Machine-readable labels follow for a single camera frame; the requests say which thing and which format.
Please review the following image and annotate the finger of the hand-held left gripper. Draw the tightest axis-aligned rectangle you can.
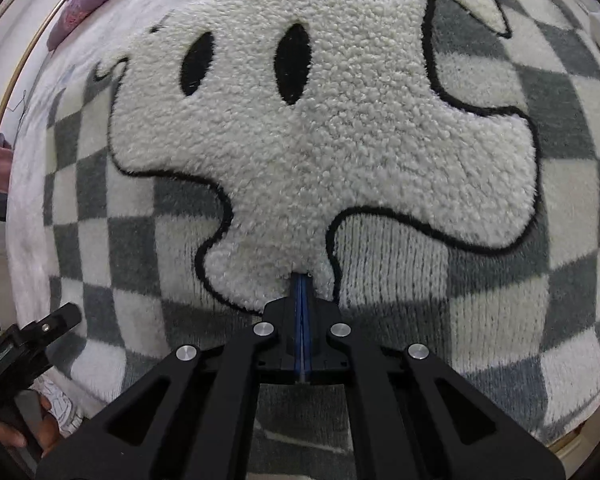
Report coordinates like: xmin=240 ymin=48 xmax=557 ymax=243
xmin=29 ymin=302 xmax=83 ymax=347

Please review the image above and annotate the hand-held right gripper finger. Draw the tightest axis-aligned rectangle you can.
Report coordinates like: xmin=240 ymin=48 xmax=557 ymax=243
xmin=34 ymin=271 xmax=304 ymax=480
xmin=303 ymin=271 xmax=567 ymax=480

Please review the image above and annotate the grey white checkered cardigan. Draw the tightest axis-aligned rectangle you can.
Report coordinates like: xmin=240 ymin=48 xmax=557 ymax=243
xmin=42 ymin=0 xmax=600 ymax=448

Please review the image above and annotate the person's left hand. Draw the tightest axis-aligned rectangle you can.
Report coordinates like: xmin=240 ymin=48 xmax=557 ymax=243
xmin=0 ymin=395 xmax=63 ymax=460

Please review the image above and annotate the white striped cloth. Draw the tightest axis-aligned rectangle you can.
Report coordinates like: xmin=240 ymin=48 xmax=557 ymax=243
xmin=32 ymin=375 xmax=88 ymax=436

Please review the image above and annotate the bed with pale floral sheet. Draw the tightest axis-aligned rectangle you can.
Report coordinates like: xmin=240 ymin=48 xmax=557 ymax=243
xmin=2 ymin=0 xmax=600 ymax=461

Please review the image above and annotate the wooden barre rail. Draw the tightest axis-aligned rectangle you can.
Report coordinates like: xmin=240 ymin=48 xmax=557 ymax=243
xmin=0 ymin=0 xmax=79 ymax=148

